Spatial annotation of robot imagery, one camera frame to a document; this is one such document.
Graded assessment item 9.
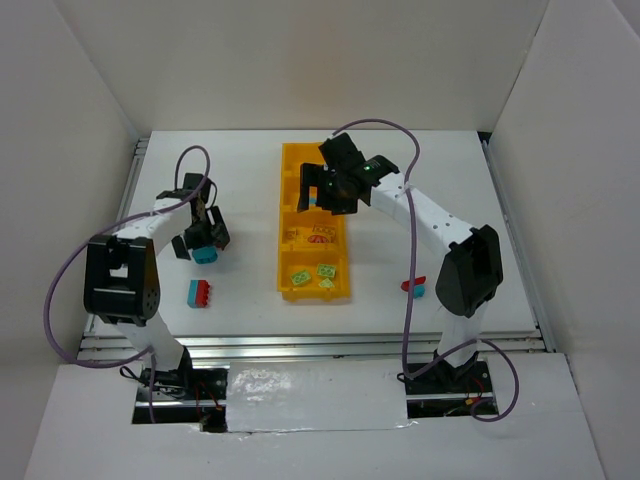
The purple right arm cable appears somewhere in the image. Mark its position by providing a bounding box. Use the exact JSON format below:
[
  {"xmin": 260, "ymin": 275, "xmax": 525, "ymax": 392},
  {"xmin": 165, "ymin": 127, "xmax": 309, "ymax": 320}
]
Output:
[{"xmin": 330, "ymin": 118, "xmax": 521, "ymax": 424}]

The yellow divided plastic bin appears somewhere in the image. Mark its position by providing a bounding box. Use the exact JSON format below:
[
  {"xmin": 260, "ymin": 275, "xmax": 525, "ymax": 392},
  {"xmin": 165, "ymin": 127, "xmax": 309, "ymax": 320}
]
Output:
[{"xmin": 277, "ymin": 143, "xmax": 351, "ymax": 302}]

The teal rectangular lego brick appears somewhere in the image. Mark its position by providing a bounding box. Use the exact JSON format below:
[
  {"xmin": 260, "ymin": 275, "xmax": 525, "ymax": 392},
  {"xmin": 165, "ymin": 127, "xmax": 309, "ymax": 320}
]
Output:
[{"xmin": 187, "ymin": 279, "xmax": 199, "ymax": 309}]

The yellow round orange-print lego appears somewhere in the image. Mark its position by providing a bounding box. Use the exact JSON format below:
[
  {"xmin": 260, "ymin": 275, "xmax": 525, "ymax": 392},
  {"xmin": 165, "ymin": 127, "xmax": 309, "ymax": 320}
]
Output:
[{"xmin": 308, "ymin": 233, "xmax": 333, "ymax": 244}]

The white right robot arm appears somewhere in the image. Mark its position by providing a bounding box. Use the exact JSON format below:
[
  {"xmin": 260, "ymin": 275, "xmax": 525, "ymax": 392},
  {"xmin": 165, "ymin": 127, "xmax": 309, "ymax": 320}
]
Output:
[{"xmin": 297, "ymin": 133, "xmax": 503, "ymax": 386}]

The pale green lego brick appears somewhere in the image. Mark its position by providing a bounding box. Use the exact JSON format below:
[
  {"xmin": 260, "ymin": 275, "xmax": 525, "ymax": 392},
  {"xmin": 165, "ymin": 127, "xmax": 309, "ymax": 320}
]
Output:
[{"xmin": 318, "ymin": 278, "xmax": 335, "ymax": 289}]

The red studded lego brick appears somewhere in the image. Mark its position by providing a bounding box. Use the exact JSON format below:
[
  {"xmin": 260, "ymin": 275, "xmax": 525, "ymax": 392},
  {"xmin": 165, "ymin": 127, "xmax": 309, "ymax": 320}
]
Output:
[{"xmin": 195, "ymin": 280, "xmax": 211, "ymax": 308}]

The red curved lego brick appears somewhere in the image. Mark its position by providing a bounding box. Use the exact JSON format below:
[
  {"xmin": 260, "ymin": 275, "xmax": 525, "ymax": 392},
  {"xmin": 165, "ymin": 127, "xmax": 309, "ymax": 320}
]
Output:
[{"xmin": 401, "ymin": 276, "xmax": 427, "ymax": 292}]

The white foil covered panel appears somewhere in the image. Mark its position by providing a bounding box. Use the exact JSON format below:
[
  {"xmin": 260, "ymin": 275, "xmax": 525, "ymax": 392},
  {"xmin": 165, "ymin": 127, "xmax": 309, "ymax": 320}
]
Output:
[{"xmin": 226, "ymin": 360, "xmax": 410, "ymax": 433}]

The teal rounded lego brick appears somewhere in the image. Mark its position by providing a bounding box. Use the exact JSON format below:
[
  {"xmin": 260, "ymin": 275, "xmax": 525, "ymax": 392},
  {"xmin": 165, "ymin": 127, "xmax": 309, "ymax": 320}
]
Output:
[{"xmin": 191, "ymin": 245, "xmax": 218, "ymax": 265}]

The lime green lego in bin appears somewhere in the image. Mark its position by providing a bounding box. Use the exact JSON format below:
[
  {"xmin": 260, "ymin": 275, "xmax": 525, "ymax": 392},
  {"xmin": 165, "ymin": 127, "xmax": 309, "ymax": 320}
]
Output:
[{"xmin": 290, "ymin": 269, "xmax": 312, "ymax": 287}]

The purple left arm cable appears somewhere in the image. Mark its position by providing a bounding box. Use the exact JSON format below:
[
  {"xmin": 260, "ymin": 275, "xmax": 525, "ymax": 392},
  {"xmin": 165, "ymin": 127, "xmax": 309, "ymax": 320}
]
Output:
[{"xmin": 44, "ymin": 145, "xmax": 211, "ymax": 424}]

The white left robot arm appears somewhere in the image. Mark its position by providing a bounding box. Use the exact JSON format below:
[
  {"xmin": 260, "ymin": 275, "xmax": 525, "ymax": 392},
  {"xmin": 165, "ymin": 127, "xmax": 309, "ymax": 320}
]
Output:
[{"xmin": 83, "ymin": 173, "xmax": 230, "ymax": 392}]

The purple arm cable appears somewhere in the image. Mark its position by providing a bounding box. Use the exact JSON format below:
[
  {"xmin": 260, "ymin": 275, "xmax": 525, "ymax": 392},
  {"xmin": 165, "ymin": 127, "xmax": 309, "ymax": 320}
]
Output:
[
  {"xmin": 44, "ymin": 145, "xmax": 211, "ymax": 424},
  {"xmin": 330, "ymin": 118, "xmax": 521, "ymax": 424}
]

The lime green lego brick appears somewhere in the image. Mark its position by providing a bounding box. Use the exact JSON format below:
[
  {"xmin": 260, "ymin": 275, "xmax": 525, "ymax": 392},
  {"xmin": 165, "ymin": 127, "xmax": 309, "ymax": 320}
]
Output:
[{"xmin": 316, "ymin": 263, "xmax": 337, "ymax": 279}]

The teal small lego brick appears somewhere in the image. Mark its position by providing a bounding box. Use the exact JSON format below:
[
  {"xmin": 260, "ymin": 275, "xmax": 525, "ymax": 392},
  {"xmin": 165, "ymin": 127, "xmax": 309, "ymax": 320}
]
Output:
[{"xmin": 413, "ymin": 285, "xmax": 426, "ymax": 298}]

